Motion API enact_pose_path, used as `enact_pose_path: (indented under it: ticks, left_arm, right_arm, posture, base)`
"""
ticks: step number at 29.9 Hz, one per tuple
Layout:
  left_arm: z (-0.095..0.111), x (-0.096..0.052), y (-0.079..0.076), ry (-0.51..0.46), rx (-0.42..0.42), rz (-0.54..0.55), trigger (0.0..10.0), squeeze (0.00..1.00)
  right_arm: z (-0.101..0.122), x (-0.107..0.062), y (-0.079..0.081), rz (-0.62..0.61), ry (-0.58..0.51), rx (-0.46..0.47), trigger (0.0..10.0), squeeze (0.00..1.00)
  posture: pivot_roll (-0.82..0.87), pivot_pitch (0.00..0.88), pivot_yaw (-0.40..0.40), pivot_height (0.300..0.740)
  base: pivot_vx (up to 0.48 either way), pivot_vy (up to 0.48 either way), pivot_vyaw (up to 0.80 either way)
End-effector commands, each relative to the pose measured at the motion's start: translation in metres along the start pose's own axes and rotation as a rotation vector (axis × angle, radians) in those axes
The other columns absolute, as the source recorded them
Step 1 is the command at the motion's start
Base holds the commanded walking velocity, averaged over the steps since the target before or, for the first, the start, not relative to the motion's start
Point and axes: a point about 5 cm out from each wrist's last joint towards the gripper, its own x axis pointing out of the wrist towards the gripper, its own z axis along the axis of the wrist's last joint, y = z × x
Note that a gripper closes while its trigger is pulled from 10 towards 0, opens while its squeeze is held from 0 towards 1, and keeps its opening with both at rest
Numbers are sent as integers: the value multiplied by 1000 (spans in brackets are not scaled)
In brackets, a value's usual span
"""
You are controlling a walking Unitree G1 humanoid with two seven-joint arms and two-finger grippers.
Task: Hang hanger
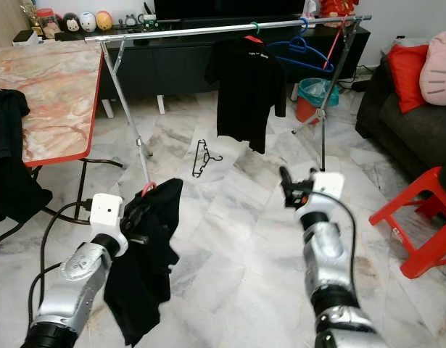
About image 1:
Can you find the blue plastic hanger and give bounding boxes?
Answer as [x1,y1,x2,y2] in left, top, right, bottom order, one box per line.
[284,36,315,56]
[266,16,336,73]

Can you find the red cushion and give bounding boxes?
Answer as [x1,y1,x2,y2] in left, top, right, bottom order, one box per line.
[387,43,430,115]

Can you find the black TV cabinet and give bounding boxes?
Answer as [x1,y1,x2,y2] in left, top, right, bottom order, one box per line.
[52,25,372,99]

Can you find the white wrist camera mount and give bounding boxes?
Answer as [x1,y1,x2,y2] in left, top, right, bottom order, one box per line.
[89,193,128,256]
[295,171,345,222]

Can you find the red plastic stool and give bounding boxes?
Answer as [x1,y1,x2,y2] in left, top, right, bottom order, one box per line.
[369,166,446,280]

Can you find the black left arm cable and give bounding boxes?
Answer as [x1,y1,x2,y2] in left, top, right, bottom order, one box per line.
[38,202,100,320]

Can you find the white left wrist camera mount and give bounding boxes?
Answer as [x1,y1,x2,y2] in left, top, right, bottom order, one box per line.
[89,193,128,256]

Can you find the white blue duck plush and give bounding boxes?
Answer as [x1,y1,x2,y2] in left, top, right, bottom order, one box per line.
[80,11,98,33]

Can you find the small grey totoro figurines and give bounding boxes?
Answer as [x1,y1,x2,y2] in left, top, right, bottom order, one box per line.
[117,14,140,30]

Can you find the dark grey fabric sofa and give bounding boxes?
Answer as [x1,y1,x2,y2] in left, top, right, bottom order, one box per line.
[355,58,446,182]

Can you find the pink cat face cushion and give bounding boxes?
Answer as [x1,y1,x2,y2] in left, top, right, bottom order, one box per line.
[418,31,446,107]

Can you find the black shirt green logo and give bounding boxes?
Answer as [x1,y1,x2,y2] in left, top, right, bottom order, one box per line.
[103,178,183,347]

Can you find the black white mouse plush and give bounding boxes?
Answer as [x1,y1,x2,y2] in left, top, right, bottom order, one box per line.
[62,12,82,33]

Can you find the red hanger green hook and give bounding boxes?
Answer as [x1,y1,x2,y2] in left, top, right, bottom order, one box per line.
[244,22,263,43]

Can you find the white red tissue pack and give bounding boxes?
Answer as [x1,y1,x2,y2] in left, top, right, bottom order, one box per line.
[302,0,319,19]

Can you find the marble table red edge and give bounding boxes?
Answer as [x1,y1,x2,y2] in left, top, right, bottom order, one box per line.
[0,40,123,251]

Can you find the red costumed figurine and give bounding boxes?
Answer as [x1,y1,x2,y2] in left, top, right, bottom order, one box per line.
[321,0,361,17]

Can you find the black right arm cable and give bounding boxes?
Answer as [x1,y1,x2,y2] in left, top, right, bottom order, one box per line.
[313,188,358,291]

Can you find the black television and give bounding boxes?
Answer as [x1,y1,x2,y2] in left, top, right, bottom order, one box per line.
[154,0,307,20]

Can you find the black wire hanger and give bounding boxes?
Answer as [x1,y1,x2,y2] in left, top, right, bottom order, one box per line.
[191,139,223,178]

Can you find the black shirt white lettering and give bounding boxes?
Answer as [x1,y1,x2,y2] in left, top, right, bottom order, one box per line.
[205,34,287,155]

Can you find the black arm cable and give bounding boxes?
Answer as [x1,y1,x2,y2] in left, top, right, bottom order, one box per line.
[38,202,100,320]
[313,188,358,291]

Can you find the white cardboard box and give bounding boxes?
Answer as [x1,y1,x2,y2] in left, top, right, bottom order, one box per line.
[14,29,42,46]

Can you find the gold cup trophy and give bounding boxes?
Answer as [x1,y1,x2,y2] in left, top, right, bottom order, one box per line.
[21,0,38,30]

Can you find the glass jar red lid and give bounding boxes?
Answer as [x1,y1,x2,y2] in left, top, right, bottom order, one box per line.
[36,9,62,39]

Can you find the white lace side table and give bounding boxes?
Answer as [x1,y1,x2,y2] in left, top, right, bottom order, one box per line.
[379,34,423,50]

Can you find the red plastic bin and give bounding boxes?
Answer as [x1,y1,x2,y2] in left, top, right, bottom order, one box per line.
[295,98,321,124]

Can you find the plain black garment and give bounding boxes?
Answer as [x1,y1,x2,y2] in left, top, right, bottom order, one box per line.
[0,87,54,224]

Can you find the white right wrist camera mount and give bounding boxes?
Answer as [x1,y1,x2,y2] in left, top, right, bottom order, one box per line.
[295,171,345,222]

